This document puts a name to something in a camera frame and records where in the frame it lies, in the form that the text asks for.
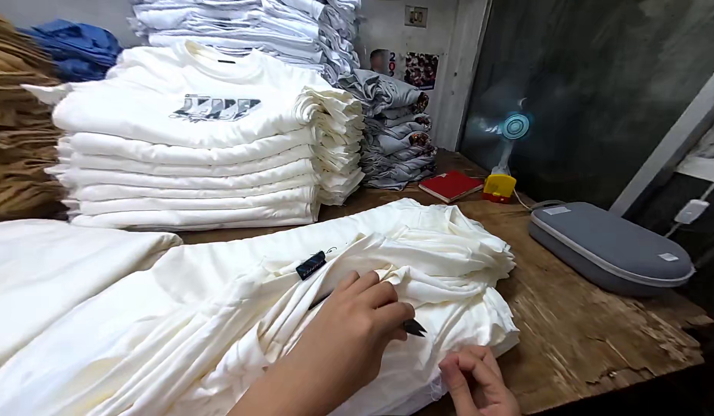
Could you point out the person's right hand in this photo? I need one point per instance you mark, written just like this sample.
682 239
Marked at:
487 388

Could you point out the person's left hand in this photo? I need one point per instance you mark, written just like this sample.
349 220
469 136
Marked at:
348 329

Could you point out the person's left index finger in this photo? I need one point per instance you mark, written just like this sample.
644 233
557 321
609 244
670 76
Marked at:
398 315

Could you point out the person's right thumb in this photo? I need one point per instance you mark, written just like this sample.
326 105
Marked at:
457 382

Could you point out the person's left little finger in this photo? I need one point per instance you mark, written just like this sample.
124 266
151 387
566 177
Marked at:
346 282

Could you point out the person's left ring finger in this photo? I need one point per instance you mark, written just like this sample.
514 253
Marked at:
369 281

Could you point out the person's right fingers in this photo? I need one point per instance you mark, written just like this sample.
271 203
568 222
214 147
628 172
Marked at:
477 362

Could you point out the person's left thumb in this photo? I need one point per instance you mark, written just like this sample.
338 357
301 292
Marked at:
399 334

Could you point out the person's left middle finger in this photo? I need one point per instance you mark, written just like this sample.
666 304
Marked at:
384 294

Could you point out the black thread snips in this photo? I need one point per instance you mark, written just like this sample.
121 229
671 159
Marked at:
414 328

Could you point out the white shirt with black label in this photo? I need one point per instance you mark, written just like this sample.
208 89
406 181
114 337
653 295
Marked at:
247 323

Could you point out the red notebook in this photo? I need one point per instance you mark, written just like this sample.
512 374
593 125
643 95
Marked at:
450 186

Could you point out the stack of grey folded garments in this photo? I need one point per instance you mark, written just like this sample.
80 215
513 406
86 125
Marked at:
391 138

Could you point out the small fan with yellow base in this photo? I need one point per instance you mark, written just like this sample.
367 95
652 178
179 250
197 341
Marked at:
499 186

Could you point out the grey zippered case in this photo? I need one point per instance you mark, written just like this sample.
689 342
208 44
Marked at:
605 245

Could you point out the stack of white printed shirts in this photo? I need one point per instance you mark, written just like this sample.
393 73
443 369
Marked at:
189 150

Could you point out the dark photo poster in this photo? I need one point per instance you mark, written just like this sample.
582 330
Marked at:
421 70

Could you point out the poster with red digits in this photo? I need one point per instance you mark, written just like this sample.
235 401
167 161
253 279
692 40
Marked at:
386 62

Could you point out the stack of pale folded garments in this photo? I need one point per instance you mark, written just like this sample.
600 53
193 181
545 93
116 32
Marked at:
241 29

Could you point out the white folded cloth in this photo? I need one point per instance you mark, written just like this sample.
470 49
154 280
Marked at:
56 271

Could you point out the pile of blue garments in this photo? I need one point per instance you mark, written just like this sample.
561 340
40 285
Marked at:
79 49

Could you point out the stack of brown folded garments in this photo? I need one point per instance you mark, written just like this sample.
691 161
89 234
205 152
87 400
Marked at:
19 127

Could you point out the wall switch plate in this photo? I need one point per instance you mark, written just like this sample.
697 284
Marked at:
416 17

